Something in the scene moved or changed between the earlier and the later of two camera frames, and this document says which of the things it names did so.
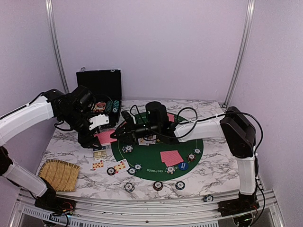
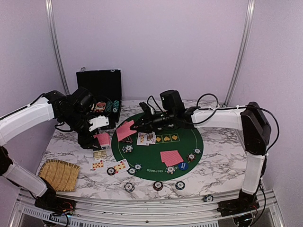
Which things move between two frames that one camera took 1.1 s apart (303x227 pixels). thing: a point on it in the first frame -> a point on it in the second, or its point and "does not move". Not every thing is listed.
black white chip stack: (129, 187) does not move
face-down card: (171, 157) does not move
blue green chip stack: (180, 185) does not move
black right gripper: (130, 133) -> (148, 125)
